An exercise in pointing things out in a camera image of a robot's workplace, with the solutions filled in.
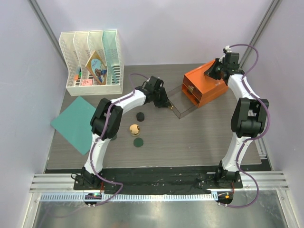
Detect teal cutting mat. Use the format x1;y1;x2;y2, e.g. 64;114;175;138
50;96;95;155

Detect dark green round lid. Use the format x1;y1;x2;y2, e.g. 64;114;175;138
133;138;144;148

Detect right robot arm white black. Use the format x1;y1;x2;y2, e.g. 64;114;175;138
205;47;269;188

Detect gold compact jar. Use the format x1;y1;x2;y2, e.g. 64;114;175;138
129;124;140;137

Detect white mesh file organizer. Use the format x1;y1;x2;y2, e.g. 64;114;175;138
59;29;124;96

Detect orange green markers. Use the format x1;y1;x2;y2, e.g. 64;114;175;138
74;66;82;81

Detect black round cap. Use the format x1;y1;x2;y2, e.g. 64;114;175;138
136;112;145;122

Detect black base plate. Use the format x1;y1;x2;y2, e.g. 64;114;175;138
71;166;243;194

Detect pink sticky note pad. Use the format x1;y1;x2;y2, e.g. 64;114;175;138
81;79;93;86

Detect illustrated book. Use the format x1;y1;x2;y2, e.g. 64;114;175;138
85;51;107;85

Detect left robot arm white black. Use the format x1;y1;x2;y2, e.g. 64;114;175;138
75;76;171;190

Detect teal folder in organizer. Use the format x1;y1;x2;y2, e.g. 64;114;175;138
102;30;120;85

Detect aluminium rail frame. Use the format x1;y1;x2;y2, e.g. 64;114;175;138
23;167;301;228

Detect orange drawer box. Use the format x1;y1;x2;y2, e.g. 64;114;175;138
182;60;228;108

